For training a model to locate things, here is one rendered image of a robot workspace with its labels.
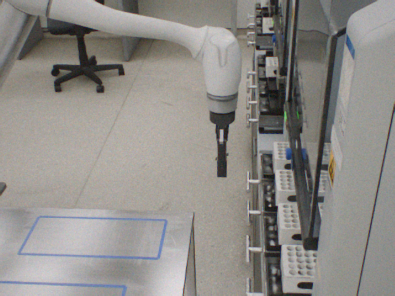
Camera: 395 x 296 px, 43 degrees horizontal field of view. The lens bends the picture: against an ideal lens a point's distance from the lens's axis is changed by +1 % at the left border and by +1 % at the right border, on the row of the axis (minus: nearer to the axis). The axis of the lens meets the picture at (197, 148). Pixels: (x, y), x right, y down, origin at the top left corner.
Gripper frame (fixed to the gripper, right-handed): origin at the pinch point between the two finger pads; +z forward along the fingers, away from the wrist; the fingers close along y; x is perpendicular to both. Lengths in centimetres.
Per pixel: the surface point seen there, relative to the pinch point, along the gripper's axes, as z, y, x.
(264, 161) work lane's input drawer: -1.7, 0.9, -13.0
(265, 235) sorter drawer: -0.3, -31.3, -12.3
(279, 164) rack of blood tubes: -4.8, -5.0, -17.1
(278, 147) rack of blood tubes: -6.1, 2.6, -17.1
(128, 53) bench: 73, 285, 95
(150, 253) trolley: -1.8, -40.8, 15.5
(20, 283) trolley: -2, -52, 43
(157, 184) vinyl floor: 80, 101, 41
